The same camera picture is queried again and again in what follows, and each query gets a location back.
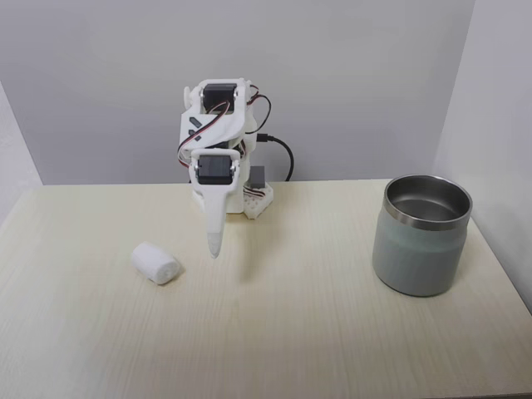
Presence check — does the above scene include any grey steel cup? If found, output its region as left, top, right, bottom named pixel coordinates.
left=372, top=174, right=474, bottom=297

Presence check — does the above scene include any black usb cable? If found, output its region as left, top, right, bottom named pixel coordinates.
left=257, top=133, right=295, bottom=183

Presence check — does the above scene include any white gauze dressing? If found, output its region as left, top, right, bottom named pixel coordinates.
left=131, top=239, right=185, bottom=287

